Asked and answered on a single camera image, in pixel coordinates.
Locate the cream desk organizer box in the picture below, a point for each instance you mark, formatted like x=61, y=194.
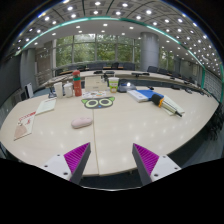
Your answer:
x=94, y=83

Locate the ceiling lights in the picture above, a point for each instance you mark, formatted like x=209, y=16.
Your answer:
x=97, y=3

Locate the white lidded mug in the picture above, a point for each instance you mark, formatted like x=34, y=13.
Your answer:
x=68, y=90

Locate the blue and white book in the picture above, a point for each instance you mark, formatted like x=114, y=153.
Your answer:
x=141, y=95

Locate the dark office chairs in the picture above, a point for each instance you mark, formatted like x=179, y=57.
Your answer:
x=152, y=69

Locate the green printed drink cup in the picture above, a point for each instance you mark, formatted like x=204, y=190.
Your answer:
x=113, y=85

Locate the white paper booklet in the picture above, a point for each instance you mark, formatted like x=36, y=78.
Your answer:
x=46, y=106

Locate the colourful sticker sheet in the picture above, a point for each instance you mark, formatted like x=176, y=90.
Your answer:
x=94, y=94

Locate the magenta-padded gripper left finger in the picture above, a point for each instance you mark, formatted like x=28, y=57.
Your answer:
x=78, y=158

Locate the red bottle with green band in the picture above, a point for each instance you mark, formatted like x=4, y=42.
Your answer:
x=77, y=86

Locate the pink computer mouse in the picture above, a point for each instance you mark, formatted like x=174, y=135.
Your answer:
x=81, y=122

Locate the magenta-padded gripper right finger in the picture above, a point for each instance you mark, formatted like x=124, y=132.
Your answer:
x=146, y=160

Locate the red and white leaflet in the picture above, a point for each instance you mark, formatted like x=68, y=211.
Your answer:
x=24, y=125

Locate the cat-shaped grey green mouse pad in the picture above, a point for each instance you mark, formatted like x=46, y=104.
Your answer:
x=98, y=103

